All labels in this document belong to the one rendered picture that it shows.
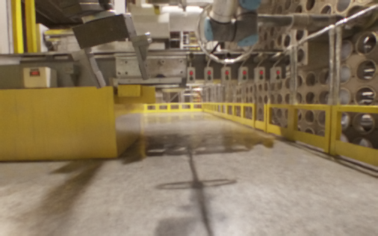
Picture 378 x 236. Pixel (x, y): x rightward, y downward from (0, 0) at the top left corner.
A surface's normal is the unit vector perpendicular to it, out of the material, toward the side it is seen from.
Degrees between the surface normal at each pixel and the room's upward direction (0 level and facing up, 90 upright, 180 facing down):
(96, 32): 114
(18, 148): 90
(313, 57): 90
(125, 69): 90
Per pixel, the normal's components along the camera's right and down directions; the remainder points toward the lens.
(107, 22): -0.11, 0.48
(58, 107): 0.07, 0.08
